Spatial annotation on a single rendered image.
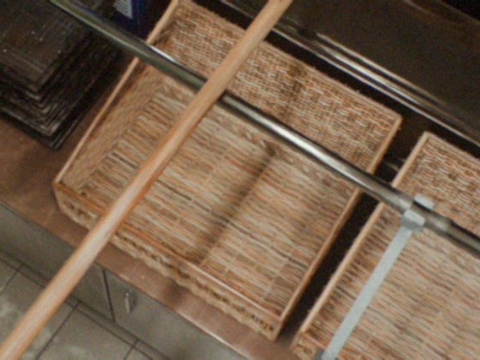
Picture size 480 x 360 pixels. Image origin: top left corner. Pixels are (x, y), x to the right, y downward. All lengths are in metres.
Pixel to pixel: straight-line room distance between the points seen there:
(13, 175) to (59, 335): 0.62
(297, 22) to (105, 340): 1.12
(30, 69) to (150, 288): 0.52
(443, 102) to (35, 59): 0.81
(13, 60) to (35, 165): 0.29
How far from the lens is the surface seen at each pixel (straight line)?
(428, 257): 1.91
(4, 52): 1.78
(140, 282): 1.82
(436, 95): 1.65
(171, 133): 1.25
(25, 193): 1.92
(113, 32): 1.39
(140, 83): 1.88
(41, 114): 1.82
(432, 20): 1.53
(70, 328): 2.41
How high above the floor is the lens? 2.30
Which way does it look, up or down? 64 degrees down
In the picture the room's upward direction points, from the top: 10 degrees clockwise
